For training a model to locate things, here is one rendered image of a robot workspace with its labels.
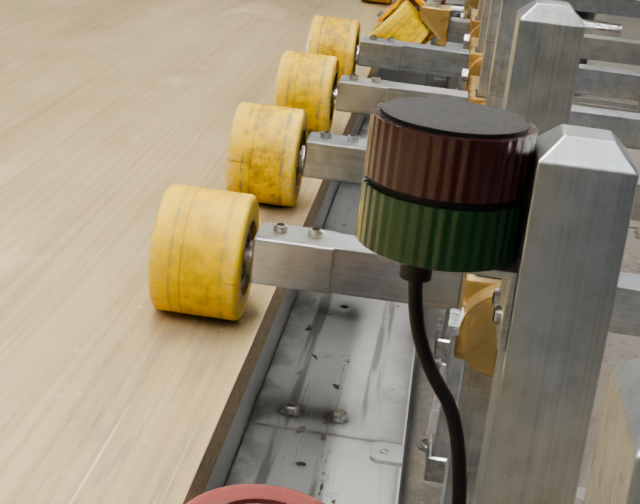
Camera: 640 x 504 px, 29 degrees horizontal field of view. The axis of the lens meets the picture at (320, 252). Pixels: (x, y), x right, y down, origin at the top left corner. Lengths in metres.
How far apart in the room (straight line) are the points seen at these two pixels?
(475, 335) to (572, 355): 0.24
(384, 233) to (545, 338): 0.07
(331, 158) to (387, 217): 0.56
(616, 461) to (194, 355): 0.55
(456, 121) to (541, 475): 0.14
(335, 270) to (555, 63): 0.19
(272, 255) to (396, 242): 0.33
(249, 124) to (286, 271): 0.25
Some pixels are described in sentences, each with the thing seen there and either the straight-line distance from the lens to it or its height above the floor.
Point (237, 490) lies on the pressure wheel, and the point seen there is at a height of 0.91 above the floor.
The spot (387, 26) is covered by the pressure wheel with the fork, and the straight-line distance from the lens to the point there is 1.71.
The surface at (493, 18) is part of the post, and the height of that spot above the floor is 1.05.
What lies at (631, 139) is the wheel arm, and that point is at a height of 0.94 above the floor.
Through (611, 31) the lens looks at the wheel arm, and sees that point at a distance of 2.76.
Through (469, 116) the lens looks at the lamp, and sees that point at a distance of 0.45.
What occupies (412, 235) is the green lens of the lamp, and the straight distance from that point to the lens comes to 0.43.
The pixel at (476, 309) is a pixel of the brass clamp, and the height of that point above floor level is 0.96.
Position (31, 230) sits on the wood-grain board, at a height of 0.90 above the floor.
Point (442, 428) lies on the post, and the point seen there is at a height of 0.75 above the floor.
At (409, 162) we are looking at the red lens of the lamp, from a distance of 0.43.
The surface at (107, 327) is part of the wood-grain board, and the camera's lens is 0.77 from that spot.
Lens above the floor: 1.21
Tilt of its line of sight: 19 degrees down
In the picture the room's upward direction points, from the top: 6 degrees clockwise
